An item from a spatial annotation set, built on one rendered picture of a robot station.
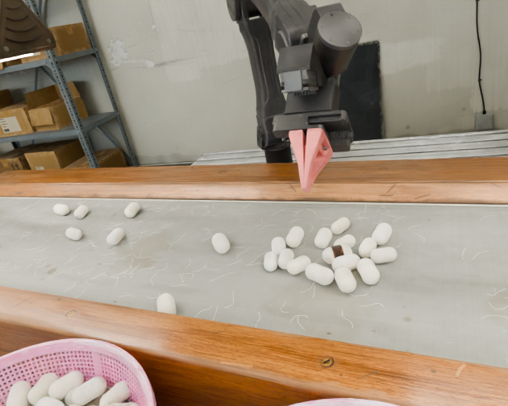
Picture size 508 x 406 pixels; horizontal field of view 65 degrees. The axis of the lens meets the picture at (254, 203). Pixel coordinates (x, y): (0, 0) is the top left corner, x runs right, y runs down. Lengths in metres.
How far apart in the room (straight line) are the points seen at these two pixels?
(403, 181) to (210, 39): 2.15
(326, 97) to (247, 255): 0.24
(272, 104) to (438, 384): 0.65
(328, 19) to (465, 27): 1.94
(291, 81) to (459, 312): 0.31
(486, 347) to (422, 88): 2.17
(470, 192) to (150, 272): 0.46
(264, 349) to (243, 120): 2.38
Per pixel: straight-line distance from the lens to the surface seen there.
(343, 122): 0.54
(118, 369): 0.44
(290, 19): 0.65
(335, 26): 0.56
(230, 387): 0.40
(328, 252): 0.50
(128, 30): 2.93
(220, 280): 0.52
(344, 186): 0.65
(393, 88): 2.50
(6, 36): 0.53
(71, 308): 0.53
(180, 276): 0.55
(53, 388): 0.48
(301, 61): 0.51
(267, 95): 0.87
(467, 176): 0.66
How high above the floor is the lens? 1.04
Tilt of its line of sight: 26 degrees down
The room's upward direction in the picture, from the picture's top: 12 degrees counter-clockwise
